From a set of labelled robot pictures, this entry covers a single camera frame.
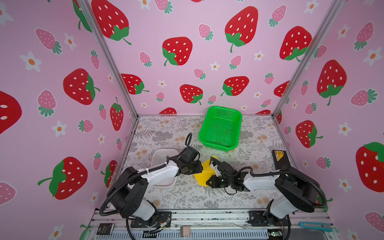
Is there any aluminium rail frame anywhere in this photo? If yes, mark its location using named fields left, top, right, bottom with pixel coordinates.
left=85, top=209, right=341, bottom=240

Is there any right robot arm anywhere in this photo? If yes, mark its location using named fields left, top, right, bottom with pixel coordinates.
left=207, top=157, right=328, bottom=221

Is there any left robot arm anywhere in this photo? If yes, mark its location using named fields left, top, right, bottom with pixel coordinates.
left=99, top=146, right=203, bottom=221

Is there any yellow paper napkin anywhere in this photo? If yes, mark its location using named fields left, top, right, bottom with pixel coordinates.
left=194, top=159, right=218, bottom=187

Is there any black box yellow label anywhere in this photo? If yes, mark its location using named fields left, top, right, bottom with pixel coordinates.
left=272, top=150, right=291, bottom=170

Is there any white rectangular tray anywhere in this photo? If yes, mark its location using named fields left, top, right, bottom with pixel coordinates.
left=149, top=149, right=179, bottom=188

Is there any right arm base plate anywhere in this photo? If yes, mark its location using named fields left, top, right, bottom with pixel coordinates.
left=247, top=211, right=289, bottom=227

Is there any small pink block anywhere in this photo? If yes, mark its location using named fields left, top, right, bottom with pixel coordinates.
left=180, top=226, right=191, bottom=238

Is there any small black card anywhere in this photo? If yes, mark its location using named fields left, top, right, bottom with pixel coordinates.
left=96, top=223, right=115, bottom=236

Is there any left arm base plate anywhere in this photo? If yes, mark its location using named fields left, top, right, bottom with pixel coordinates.
left=130, top=211, right=172, bottom=228

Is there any green plastic basket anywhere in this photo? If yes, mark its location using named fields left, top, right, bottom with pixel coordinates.
left=199, top=106, right=243, bottom=152

